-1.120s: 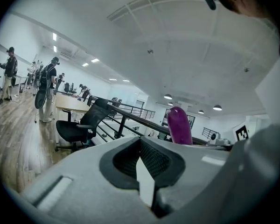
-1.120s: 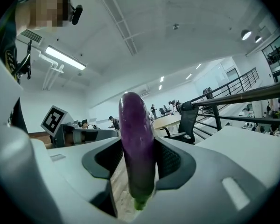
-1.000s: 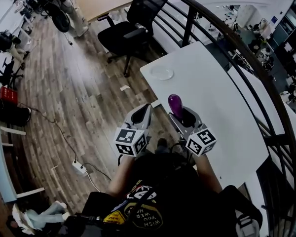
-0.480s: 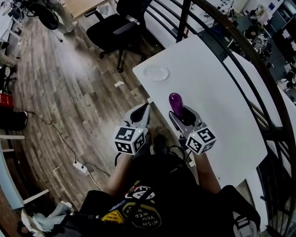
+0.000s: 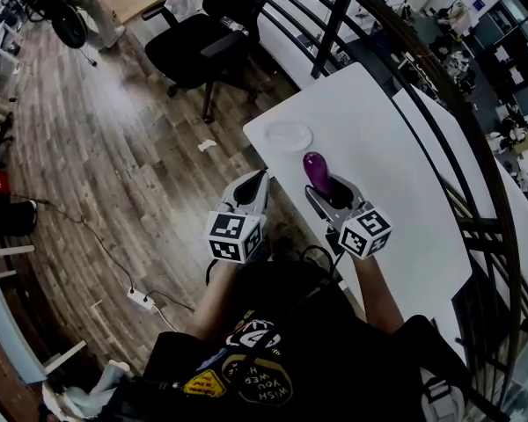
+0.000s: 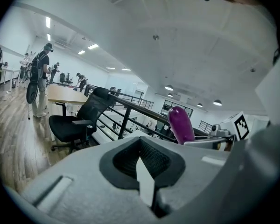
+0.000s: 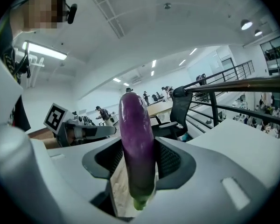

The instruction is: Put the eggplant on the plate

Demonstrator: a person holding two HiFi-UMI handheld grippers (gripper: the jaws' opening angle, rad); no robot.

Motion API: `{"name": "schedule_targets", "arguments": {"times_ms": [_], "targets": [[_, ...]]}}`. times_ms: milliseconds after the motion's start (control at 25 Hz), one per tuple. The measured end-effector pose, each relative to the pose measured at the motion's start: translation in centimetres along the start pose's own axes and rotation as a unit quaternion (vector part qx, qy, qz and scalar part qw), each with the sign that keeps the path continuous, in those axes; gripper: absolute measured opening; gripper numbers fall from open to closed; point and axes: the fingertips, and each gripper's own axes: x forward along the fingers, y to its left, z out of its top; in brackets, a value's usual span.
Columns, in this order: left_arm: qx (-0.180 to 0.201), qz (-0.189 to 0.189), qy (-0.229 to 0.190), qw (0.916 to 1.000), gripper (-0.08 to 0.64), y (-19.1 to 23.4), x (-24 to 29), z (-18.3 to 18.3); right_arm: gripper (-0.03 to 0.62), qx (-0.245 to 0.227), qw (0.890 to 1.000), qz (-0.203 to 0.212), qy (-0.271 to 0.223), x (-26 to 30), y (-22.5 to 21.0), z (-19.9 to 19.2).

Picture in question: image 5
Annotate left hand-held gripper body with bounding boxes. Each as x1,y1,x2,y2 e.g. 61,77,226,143
204,200,266,265

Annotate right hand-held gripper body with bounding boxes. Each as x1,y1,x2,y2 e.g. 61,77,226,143
321,198,393,261

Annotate purple eggplant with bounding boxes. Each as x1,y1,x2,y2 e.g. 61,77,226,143
302,151,333,198

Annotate white plate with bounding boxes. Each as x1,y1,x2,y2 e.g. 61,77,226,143
263,120,314,153

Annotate person's right forearm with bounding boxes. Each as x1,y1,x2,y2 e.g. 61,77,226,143
353,253,407,337

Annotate person's left forearm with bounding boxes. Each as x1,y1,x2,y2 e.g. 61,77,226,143
187,258,239,341

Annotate white power strip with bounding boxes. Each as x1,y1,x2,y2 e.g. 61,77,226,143
127,287,157,312

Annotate person's black printed shirt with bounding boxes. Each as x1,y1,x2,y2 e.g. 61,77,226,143
99,257,473,422

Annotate black office chair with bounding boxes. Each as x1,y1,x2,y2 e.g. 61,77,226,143
140,0,292,125

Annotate blue jeans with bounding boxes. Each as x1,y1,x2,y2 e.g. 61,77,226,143
63,359,132,418

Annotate dark framed glass partition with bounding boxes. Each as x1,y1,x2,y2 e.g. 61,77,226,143
469,0,528,116

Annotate black bag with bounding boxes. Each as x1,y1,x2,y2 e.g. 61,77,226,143
0,190,39,237

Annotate light blue table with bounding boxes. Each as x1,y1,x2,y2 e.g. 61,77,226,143
0,243,88,385

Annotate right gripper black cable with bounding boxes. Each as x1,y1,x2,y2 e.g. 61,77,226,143
299,244,345,280

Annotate black floor cable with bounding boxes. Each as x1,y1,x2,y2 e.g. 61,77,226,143
11,193,136,293
146,289,195,313

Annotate white power cable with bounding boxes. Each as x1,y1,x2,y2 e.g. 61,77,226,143
150,304,178,332

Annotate grey backpack strap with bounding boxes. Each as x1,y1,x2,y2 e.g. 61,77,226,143
419,366,466,422

